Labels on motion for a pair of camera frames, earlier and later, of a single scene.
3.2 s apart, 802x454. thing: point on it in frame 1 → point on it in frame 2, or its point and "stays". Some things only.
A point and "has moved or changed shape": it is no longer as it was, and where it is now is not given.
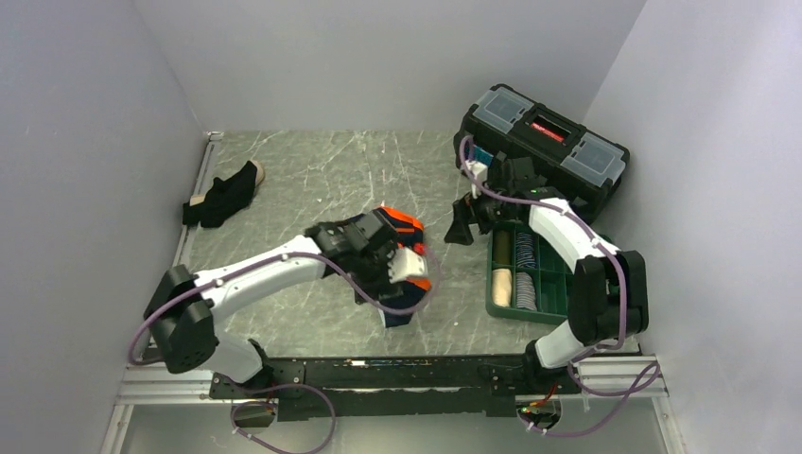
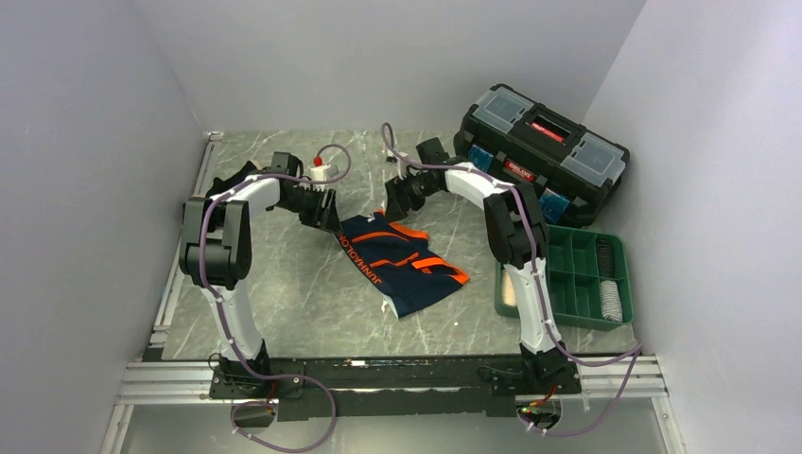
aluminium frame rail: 146,383 stays
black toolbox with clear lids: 576,161 stays
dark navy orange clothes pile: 409,293 has moved or changed shape
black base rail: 392,387 stays
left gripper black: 371,288 → 327,218
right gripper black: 465,212 → 399,200
